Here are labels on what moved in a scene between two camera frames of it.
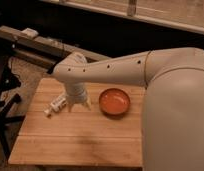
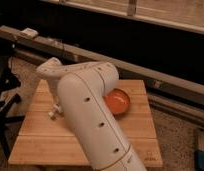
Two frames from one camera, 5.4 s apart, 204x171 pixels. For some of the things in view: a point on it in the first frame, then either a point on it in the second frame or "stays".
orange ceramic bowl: [114, 101] stays
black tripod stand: [6, 125] stays
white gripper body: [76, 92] -> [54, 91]
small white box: [30, 33] stays
